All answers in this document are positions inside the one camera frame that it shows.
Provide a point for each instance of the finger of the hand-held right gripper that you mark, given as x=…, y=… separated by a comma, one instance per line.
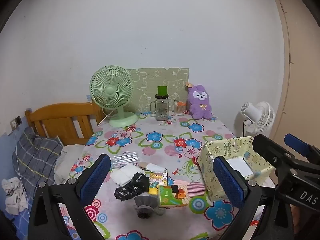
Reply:
x=267, y=147
x=297, y=143

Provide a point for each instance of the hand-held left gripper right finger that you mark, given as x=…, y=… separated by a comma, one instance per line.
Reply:
x=230, y=180

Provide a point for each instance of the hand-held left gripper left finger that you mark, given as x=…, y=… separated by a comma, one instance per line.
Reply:
x=96, y=177

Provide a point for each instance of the white cloth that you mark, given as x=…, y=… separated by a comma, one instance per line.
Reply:
x=125, y=173
x=15, y=195

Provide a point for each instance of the yellow printed storage box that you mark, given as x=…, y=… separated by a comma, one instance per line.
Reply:
x=212, y=152

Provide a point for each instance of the clear straw packet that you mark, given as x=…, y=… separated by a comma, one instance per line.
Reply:
x=125, y=158

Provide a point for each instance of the black plastic bag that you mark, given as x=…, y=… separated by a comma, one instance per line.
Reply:
x=132, y=186

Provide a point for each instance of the pink card packet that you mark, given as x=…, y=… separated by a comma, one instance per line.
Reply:
x=181, y=183

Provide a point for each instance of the beige roll of white bags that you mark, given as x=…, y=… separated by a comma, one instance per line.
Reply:
x=152, y=167

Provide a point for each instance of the grey pleated fabric bundle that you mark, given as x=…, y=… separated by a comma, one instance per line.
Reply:
x=146, y=206

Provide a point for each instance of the cartoon bear tissue packet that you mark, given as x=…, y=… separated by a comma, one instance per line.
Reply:
x=157, y=182

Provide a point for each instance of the green tissue packet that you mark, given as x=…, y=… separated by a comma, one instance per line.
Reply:
x=167, y=196

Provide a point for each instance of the white paper sheet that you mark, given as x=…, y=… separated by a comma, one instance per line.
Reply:
x=240, y=166

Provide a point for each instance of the white standing fan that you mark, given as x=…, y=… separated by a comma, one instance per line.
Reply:
x=260, y=117

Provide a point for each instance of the white crumpled bedding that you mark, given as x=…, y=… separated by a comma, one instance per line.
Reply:
x=70, y=160

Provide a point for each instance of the grey plaid pillow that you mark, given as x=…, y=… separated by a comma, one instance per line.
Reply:
x=37, y=155

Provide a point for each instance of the wooden chair back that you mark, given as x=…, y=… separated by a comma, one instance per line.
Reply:
x=60, y=115

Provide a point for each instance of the beige door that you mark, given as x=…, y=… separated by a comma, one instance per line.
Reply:
x=300, y=67

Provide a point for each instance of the purple plush bunny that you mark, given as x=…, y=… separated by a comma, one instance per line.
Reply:
x=200, y=102

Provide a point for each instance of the white crumpled cloth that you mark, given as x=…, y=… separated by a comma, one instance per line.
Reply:
x=15, y=195

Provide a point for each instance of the blue bedsheet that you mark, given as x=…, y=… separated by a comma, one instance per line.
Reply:
x=22, y=222

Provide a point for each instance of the small jar with orange lid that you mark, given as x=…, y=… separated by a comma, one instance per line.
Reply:
x=180, y=108

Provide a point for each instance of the green desk fan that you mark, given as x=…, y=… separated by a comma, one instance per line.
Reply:
x=111, y=90

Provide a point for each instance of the green plastic cup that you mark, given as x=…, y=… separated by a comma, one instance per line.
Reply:
x=162, y=90

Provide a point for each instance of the green printed board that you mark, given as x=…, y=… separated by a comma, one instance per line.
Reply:
x=150, y=80

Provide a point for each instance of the wall socket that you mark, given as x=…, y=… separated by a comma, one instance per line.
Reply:
x=15, y=122

